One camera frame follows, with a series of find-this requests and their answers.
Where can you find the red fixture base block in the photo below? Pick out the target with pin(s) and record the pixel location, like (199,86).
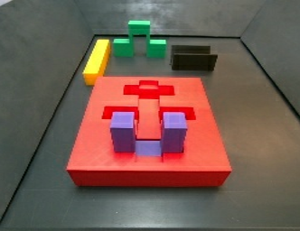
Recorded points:
(96,165)

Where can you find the purple U-shaped block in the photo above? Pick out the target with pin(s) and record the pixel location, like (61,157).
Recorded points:
(169,143)

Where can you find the yellow long bar block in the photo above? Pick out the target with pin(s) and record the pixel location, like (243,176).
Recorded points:
(96,65)

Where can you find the black slotted holder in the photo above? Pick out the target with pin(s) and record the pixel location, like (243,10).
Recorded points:
(192,57)

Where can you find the green arch block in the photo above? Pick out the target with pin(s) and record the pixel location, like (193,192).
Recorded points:
(124,46)

